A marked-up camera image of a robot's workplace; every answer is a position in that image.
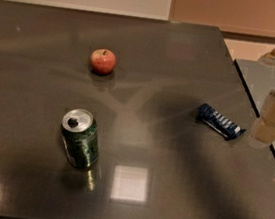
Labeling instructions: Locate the red apple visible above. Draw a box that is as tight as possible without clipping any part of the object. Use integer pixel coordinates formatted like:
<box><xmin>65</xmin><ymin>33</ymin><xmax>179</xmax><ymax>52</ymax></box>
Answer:
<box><xmin>90</xmin><ymin>48</ymin><xmax>117</xmax><ymax>75</ymax></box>

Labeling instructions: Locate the grey side table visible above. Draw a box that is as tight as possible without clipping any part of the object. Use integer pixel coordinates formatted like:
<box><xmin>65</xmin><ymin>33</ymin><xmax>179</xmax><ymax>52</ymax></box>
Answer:
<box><xmin>234</xmin><ymin>59</ymin><xmax>275</xmax><ymax>155</ymax></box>

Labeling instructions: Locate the green soda can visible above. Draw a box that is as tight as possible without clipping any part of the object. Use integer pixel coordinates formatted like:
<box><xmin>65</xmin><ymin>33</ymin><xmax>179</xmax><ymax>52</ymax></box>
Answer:
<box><xmin>60</xmin><ymin>109</ymin><xmax>99</xmax><ymax>169</ymax></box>

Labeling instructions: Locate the blue rxbar wrapper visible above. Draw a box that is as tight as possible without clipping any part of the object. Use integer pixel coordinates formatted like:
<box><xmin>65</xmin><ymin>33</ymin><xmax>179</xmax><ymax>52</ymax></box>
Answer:
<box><xmin>197</xmin><ymin>103</ymin><xmax>245</xmax><ymax>141</ymax></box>

